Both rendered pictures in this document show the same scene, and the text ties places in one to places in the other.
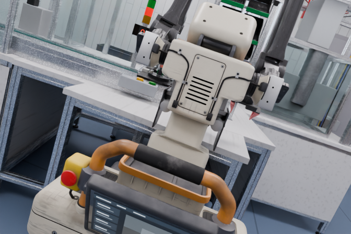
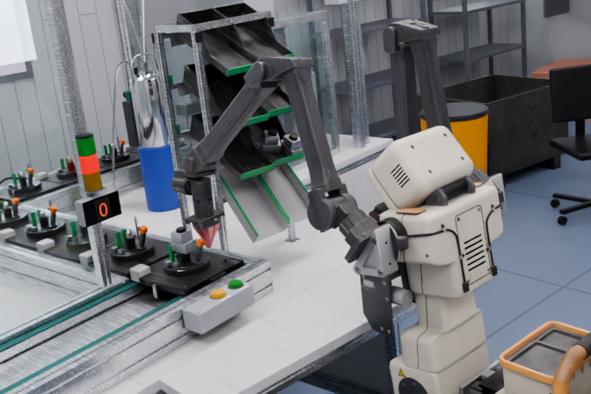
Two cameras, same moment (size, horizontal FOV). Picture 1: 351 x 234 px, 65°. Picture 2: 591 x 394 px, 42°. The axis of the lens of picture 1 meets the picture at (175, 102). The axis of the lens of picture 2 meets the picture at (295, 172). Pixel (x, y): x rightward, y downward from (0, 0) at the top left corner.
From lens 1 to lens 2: 1.56 m
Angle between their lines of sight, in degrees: 44
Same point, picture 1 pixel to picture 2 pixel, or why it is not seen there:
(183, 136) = (463, 313)
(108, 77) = (164, 335)
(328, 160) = (362, 183)
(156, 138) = (438, 341)
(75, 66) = (105, 370)
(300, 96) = (286, 118)
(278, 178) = not seen: hidden behind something
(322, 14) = not seen: outside the picture
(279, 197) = not seen: hidden behind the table
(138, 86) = (230, 306)
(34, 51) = not seen: outside the picture
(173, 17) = (336, 179)
